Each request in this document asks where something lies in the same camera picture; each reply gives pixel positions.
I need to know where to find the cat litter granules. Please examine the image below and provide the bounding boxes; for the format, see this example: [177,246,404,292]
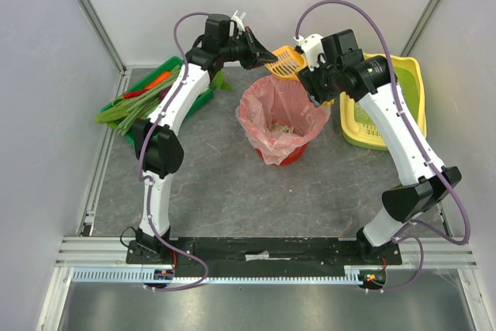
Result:
[269,122,295,134]

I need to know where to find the red chili pepper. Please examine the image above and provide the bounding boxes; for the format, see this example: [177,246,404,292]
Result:
[122,88,147,99]

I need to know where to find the purple cable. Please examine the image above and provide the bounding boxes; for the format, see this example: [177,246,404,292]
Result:
[294,0,472,295]
[137,12,218,292]

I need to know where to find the purple onion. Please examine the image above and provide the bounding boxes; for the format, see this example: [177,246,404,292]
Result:
[159,88,170,99]

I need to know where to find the orange litter scoop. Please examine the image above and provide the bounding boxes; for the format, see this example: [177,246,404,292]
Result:
[264,44,335,108]

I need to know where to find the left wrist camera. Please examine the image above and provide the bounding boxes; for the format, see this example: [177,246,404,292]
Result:
[231,9,246,37]

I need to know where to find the green long beans bundle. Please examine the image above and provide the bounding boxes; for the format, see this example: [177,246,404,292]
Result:
[115,66,181,136]

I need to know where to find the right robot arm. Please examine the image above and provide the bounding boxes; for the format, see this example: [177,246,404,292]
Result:
[295,29,461,257]

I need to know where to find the orange carrot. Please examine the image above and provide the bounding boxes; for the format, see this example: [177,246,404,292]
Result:
[145,71,171,91]

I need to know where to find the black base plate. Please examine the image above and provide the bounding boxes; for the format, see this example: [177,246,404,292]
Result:
[126,236,404,272]

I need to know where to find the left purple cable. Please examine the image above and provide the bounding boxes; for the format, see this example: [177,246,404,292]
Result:
[137,12,218,292]

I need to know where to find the red mesh waste basket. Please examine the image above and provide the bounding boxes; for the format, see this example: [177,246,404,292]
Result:
[256,143,309,166]

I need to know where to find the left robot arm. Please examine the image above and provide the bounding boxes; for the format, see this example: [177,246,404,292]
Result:
[128,10,277,259]

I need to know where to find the yellow green litter box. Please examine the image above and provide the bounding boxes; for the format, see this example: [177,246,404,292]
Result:
[339,56,427,150]

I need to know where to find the green plastic tray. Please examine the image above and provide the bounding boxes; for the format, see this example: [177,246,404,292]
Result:
[95,57,212,143]

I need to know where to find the slotted cable duct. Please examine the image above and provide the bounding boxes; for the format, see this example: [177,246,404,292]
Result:
[71,267,379,285]

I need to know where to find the green leafy vegetable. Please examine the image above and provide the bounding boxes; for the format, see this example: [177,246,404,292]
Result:
[95,100,131,129]

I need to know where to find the white radish with leaves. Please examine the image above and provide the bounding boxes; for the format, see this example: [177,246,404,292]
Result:
[201,71,234,95]

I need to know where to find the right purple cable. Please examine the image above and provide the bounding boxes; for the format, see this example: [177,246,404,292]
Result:
[294,0,472,295]

